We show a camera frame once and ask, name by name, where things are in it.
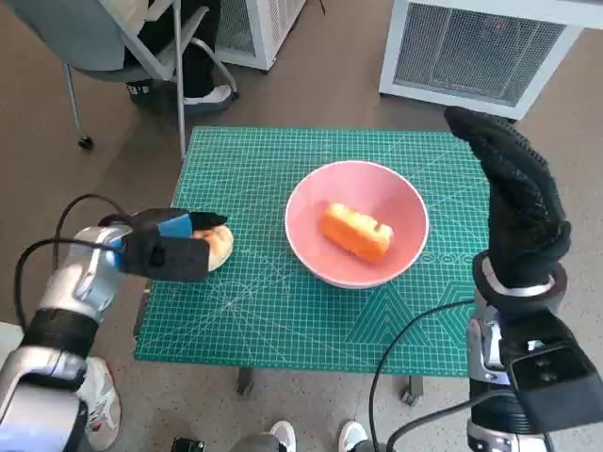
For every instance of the grey chair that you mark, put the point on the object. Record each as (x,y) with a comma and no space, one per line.
(56,28)

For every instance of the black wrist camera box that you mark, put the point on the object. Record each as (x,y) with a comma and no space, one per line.
(556,376)
(174,263)

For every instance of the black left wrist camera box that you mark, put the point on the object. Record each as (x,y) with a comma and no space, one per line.
(174,263)

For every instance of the small white mesh cabinet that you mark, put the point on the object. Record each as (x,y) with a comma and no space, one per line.
(264,28)

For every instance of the white fabric with red print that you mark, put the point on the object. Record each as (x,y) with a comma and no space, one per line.
(103,400)

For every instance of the green cutting mat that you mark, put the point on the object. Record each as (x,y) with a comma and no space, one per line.
(264,306)

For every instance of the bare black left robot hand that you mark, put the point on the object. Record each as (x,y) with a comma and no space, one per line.
(174,223)

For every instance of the rectangular toy bread loaf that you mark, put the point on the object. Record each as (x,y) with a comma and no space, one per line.
(353,233)

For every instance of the pink bowl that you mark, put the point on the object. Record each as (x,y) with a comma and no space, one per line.
(367,188)

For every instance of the cream cushion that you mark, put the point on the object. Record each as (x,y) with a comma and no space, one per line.
(127,9)

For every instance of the large white mesh cabinet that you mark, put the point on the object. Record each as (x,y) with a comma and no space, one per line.
(471,47)

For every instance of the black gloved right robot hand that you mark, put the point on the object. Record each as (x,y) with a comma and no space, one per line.
(523,212)

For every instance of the table leg with caster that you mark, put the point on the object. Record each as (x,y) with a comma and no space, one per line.
(413,390)
(246,380)

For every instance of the round toy bread bun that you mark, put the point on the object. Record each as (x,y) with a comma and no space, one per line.
(219,249)

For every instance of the black box device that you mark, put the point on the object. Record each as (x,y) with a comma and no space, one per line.
(188,445)

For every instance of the person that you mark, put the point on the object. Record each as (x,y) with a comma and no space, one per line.
(198,28)

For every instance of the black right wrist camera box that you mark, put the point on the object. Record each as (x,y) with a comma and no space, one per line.
(556,376)

